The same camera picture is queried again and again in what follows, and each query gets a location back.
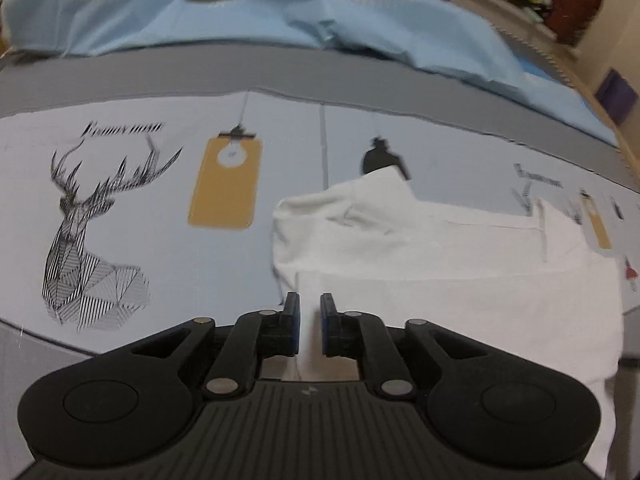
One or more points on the grey deer print bed sheet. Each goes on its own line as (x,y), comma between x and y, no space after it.
(150,185)

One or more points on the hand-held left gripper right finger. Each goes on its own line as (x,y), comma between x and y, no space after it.
(326,325)

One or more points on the light blue quilt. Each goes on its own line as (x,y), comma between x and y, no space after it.
(250,15)

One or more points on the white window sill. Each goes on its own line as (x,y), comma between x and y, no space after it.
(525,27)

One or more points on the white shirt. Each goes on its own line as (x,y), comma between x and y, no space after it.
(450,285)

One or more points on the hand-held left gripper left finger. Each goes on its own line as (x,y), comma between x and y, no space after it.
(293,325)

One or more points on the purple bag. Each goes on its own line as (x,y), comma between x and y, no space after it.
(614,95)

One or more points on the dark red cushion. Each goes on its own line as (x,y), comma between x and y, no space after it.
(572,7)

